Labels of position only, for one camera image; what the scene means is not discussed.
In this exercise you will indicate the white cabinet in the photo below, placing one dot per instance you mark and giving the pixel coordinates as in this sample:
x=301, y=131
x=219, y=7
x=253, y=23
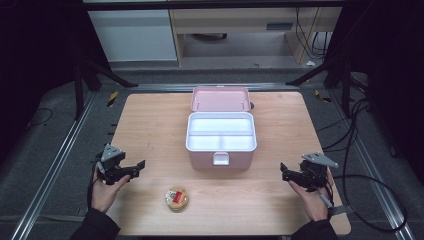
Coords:
x=133, y=35

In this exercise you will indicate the grey tape strip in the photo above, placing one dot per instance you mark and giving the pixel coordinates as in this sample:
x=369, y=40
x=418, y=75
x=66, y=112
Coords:
x=343, y=210

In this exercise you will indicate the person's left hand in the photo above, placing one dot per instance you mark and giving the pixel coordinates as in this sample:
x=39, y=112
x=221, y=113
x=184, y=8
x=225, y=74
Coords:
x=104, y=195

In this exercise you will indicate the white divided tray insert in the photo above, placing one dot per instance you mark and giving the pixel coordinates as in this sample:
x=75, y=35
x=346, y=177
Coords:
x=220, y=126

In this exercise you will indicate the crumpled white paper scrap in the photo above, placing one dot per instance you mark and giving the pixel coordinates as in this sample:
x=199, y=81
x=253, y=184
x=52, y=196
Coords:
x=310, y=63

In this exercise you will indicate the yellow black tape piece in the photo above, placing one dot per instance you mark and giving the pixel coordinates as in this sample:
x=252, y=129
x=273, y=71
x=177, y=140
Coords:
x=112, y=98
x=321, y=96

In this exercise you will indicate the aluminium floor rail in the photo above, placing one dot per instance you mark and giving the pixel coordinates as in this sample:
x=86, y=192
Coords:
x=373, y=176
x=166, y=87
x=50, y=176

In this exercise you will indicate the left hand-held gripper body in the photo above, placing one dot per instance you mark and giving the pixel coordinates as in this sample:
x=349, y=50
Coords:
x=111, y=166

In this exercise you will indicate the pink storage box with lid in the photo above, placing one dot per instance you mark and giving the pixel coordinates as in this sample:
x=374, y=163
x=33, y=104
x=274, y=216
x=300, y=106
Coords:
x=220, y=100

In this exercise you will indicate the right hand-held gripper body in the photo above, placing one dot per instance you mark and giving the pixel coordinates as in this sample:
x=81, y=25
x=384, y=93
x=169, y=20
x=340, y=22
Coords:
x=313, y=173

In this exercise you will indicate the light wooden desk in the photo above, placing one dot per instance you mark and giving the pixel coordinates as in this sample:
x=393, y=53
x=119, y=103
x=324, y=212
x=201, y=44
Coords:
x=233, y=20

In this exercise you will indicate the black metal stand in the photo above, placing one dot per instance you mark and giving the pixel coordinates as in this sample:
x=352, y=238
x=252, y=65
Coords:
x=79, y=90
x=346, y=86

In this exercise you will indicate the person's right hand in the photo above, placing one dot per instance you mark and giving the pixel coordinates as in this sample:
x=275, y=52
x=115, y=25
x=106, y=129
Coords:
x=315, y=203

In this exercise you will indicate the dark curtain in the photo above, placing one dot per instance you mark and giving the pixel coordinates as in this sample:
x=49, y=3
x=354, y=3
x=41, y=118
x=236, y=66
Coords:
x=393, y=66
x=33, y=50

